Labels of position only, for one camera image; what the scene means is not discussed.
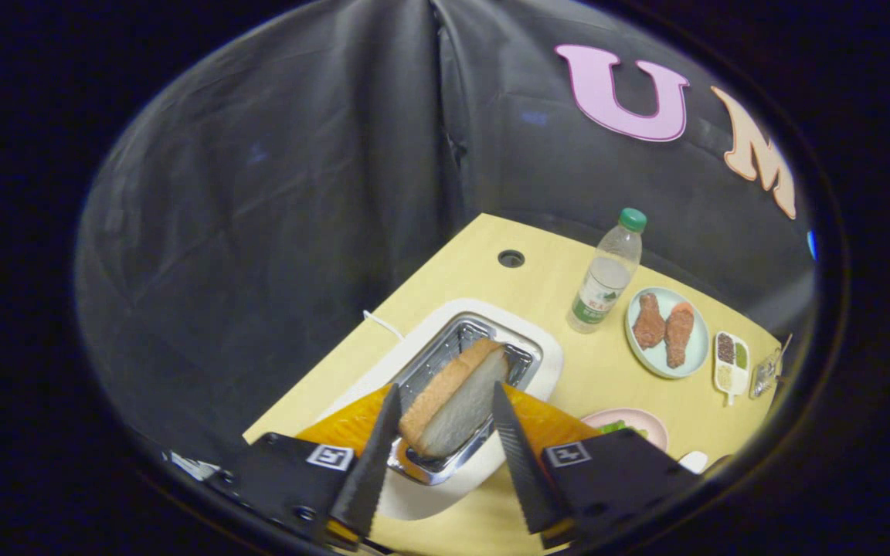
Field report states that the toasted bread slice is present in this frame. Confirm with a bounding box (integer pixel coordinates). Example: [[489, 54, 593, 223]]
[[399, 337, 510, 459]]

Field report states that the brown meat piece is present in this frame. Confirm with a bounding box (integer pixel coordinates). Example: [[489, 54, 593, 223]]
[[632, 292, 667, 351], [664, 301, 695, 369]]

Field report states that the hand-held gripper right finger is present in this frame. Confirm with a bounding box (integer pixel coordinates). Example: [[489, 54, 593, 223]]
[[491, 381, 701, 551]]

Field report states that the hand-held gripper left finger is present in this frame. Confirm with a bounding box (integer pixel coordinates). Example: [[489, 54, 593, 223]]
[[206, 384, 403, 551]]

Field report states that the black backdrop cloth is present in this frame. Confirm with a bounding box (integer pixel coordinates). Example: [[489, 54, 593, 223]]
[[74, 0, 817, 464]]

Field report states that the white toaster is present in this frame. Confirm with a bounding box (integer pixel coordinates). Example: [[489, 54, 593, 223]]
[[321, 298, 566, 522]]

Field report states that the pink plate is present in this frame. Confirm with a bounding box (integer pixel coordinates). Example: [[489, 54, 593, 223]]
[[580, 408, 670, 453]]

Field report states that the clear water bottle green cap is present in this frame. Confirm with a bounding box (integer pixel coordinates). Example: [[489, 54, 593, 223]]
[[566, 208, 648, 334]]

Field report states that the clear utensil holder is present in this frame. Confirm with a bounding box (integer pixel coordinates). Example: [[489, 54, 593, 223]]
[[750, 347, 784, 399]]

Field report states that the white toaster cable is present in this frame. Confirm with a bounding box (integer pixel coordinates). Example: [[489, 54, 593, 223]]
[[362, 310, 407, 342]]

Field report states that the pale green plate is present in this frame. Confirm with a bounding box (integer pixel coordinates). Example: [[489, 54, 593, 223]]
[[625, 286, 711, 379]]

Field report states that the white divided dish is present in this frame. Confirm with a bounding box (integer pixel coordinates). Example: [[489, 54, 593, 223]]
[[713, 331, 751, 406]]

